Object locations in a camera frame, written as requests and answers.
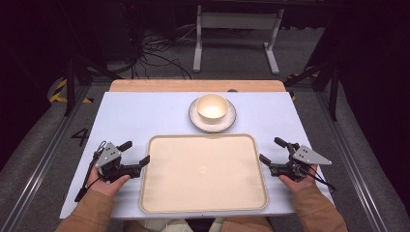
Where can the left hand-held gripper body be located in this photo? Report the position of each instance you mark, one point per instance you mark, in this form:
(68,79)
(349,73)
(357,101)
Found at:
(109,155)

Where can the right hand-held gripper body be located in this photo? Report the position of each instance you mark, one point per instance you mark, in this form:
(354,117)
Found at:
(309,156)

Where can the person's right hand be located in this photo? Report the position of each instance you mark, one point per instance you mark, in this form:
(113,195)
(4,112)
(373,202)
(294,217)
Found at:
(299,184)

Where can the person's left hand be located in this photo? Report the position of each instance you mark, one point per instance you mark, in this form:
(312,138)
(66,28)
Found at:
(108,187)

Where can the white plate with dark rim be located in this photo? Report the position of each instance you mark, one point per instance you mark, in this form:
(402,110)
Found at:
(225,124)

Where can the beige rectangular tray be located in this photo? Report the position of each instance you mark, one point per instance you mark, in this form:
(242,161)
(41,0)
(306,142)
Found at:
(203,175)

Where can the person's legs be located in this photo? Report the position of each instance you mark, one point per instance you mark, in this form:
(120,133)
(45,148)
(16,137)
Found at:
(245,225)

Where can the black tripod stand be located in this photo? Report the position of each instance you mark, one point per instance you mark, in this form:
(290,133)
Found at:
(70,87)
(333,90)

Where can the cream bowl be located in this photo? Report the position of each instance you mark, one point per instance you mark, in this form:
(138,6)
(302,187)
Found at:
(212,109)

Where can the yellow black floor tape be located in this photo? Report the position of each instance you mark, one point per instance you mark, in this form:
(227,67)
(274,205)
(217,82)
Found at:
(57,96)

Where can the dark curtain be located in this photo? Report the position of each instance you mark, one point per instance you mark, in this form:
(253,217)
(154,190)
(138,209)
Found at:
(29,64)
(377,80)

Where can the aluminium floor rail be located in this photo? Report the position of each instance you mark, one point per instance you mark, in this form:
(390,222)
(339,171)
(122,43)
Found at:
(351,154)
(42,167)

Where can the white metal stand frame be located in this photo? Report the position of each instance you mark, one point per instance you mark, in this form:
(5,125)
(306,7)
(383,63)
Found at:
(237,21)

